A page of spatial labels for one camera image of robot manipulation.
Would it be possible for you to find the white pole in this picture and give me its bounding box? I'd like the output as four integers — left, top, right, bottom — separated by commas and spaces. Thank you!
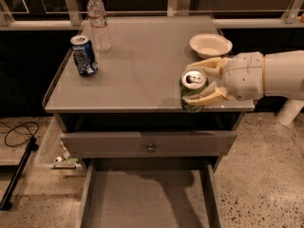
276, 99, 304, 125

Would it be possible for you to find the clear plastic water bottle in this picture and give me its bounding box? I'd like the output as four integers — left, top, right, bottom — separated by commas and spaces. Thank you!
86, 0, 111, 52

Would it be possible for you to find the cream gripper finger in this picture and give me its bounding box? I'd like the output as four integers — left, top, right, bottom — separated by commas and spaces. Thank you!
183, 82, 232, 106
186, 57, 228, 79

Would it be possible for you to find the blue soda can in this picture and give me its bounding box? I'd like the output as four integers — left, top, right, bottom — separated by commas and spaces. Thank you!
70, 35, 98, 76

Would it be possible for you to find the open middle drawer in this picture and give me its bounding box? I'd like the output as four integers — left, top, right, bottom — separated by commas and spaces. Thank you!
76, 158, 226, 228

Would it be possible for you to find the grey drawer cabinet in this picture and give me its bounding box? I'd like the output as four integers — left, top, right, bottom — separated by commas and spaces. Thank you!
41, 14, 259, 228

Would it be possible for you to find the green soda can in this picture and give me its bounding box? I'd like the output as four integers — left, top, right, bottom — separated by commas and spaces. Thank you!
180, 67, 209, 113

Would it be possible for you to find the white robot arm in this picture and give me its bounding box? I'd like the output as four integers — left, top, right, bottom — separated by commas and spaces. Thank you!
182, 50, 304, 106

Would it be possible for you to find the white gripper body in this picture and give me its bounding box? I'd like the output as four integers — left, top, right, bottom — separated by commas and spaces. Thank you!
222, 52, 264, 101

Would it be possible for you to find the white bowl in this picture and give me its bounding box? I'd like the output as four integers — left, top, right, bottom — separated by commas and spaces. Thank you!
189, 33, 233, 59

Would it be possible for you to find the round metal drawer knob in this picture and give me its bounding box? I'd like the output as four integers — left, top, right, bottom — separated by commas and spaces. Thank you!
146, 143, 156, 153

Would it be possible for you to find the metal window railing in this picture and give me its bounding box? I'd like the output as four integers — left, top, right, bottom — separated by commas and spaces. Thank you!
1, 0, 304, 30

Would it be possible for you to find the clear plastic bin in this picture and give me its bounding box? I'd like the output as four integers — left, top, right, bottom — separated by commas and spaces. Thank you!
34, 118, 85, 176

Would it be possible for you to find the black floor bar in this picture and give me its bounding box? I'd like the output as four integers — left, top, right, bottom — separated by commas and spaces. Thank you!
0, 137, 39, 211

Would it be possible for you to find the closed top drawer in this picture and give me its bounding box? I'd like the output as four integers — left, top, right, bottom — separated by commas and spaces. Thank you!
61, 131, 237, 159

